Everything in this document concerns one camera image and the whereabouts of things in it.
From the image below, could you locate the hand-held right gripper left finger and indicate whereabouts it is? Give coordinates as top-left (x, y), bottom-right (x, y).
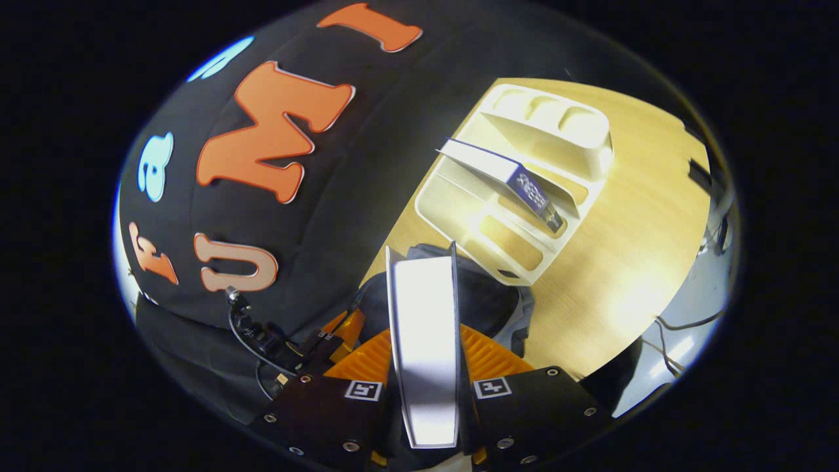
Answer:
top-left (252, 328), bottom-right (395, 469)

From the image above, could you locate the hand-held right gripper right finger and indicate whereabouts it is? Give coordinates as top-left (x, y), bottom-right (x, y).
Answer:
top-left (459, 324), bottom-right (614, 469)

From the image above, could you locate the white spine book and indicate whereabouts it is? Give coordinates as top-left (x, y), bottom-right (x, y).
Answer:
top-left (385, 241), bottom-right (461, 450)

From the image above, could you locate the gray schoolbag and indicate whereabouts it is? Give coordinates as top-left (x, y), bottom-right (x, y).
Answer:
top-left (354, 243), bottom-right (537, 368)

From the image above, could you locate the blue spine book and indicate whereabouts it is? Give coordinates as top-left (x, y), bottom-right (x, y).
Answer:
top-left (436, 138), bottom-right (564, 233)

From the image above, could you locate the white bookshelf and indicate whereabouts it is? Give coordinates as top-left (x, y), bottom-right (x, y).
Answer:
top-left (415, 83), bottom-right (615, 287)

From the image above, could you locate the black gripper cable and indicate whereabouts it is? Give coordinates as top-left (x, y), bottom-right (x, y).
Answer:
top-left (227, 298), bottom-right (290, 402)

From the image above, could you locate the black floor cable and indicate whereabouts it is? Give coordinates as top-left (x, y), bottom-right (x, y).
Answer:
top-left (641, 338), bottom-right (688, 380)
top-left (654, 307), bottom-right (727, 332)

